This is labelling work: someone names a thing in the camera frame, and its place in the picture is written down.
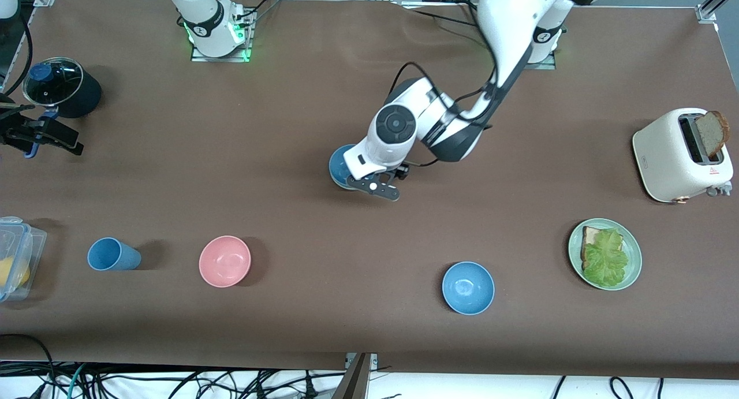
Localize blue bowl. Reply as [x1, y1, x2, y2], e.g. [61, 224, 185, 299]
[329, 144, 370, 187]
[442, 261, 496, 316]

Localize pink bowl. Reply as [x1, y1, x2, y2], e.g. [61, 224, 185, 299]
[199, 235, 252, 288]

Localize glass lid blue knob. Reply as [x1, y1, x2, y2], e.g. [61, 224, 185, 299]
[22, 57, 85, 106]

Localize clear plastic food container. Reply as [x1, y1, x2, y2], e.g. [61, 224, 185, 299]
[0, 216, 48, 303]

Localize blue plastic cup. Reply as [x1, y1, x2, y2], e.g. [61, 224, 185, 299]
[87, 237, 142, 271]

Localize yellow fruit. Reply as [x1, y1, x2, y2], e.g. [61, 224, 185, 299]
[0, 256, 31, 290]

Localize brown table mat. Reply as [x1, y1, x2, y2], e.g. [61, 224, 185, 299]
[0, 0, 739, 380]

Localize toast slice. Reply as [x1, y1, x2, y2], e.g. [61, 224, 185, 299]
[580, 226, 624, 271]

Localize green lettuce leaf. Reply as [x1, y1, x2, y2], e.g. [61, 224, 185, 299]
[583, 229, 630, 288]

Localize green plate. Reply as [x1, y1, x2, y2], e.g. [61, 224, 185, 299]
[568, 218, 643, 291]

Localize white toaster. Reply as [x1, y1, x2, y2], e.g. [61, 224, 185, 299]
[632, 108, 734, 204]

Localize brown-crusted bread slice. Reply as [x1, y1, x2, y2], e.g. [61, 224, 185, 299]
[695, 111, 730, 157]

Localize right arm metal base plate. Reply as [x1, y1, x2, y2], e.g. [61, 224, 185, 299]
[191, 1, 255, 63]

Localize black base power cable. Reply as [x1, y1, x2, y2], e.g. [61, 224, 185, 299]
[398, 0, 483, 30]

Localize black looped cable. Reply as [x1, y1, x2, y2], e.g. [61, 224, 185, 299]
[0, 334, 57, 399]

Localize metal table post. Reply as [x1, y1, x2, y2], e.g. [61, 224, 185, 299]
[332, 353, 373, 399]

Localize teal cable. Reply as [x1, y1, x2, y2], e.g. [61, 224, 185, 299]
[65, 363, 88, 399]

